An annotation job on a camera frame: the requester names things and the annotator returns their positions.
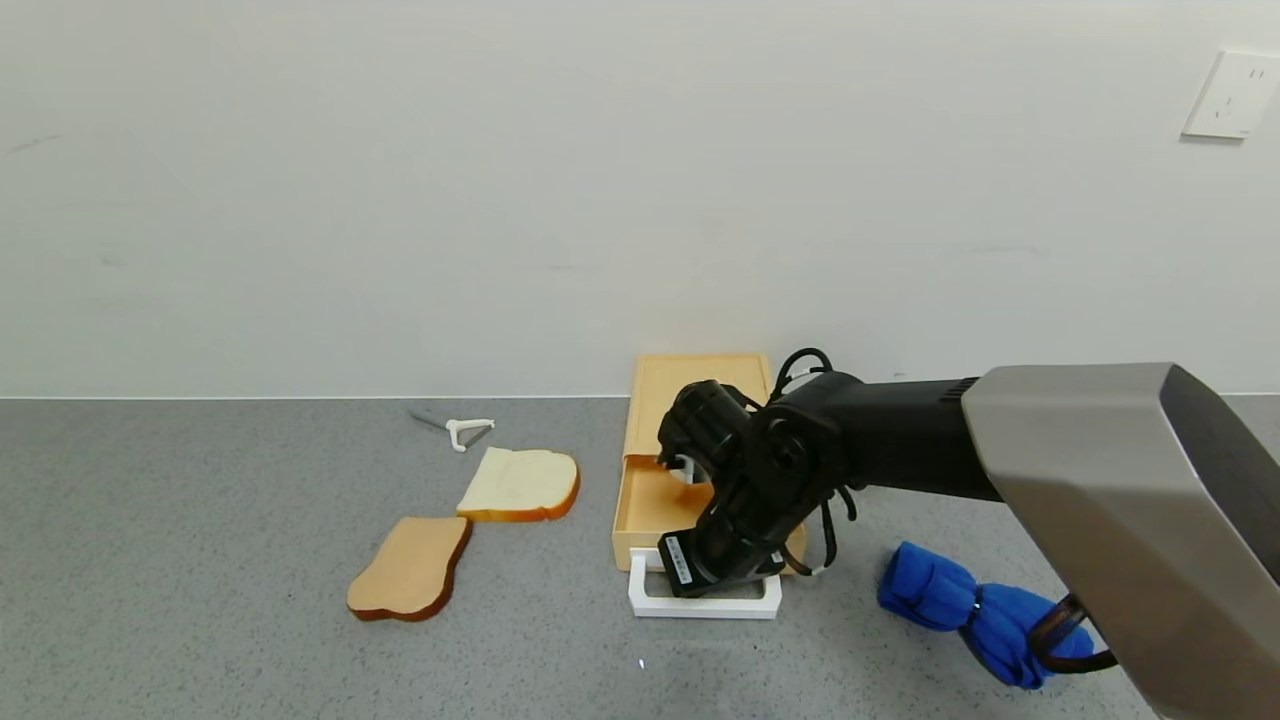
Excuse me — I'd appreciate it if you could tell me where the white peeler with grey handle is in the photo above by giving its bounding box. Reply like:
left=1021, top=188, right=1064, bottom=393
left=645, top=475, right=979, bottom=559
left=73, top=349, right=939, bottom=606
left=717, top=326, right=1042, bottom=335
left=408, top=408, right=497, bottom=455

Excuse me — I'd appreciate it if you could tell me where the black cable with white tag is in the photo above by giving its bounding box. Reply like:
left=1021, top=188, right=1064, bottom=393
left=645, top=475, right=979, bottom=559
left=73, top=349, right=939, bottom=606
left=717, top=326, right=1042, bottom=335
left=783, top=485, right=859, bottom=580

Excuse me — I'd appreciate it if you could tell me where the thick dark arm cable loop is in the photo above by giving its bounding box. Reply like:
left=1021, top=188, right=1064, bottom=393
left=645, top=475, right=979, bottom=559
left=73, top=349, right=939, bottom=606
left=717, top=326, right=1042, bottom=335
left=1027, top=594, right=1118, bottom=675

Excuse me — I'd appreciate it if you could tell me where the white wall socket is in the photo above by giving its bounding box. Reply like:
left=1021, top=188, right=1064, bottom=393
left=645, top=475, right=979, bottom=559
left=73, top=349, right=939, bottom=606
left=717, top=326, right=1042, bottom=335
left=1181, top=50, right=1280, bottom=141

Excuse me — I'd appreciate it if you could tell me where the blue cloth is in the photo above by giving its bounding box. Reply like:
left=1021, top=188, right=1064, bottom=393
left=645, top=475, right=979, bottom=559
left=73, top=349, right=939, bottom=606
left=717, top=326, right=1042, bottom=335
left=878, top=541, right=1096, bottom=691

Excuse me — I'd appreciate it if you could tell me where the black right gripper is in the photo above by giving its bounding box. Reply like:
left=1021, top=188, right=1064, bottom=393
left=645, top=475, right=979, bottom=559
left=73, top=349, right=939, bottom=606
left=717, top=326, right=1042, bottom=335
left=657, top=512, right=786, bottom=599

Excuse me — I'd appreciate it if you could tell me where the yellow drawer with white handle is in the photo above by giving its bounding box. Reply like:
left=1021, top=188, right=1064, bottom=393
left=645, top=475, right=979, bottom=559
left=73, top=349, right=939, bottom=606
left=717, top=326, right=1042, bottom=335
left=611, top=455, right=809, bottom=621

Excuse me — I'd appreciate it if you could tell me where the thin black camera cable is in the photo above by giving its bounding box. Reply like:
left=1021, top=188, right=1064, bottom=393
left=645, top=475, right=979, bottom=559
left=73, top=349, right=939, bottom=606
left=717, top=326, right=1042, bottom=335
left=773, top=347, right=834, bottom=403

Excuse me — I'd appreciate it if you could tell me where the brown toast slice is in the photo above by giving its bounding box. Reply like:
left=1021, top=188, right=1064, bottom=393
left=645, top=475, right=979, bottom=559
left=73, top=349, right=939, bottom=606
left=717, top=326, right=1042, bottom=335
left=347, top=516, right=473, bottom=623

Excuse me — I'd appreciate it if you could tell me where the white bread slice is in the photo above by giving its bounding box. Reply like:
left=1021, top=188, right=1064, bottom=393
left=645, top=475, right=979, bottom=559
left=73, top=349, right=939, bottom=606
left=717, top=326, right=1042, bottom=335
left=457, top=447, right=581, bottom=524

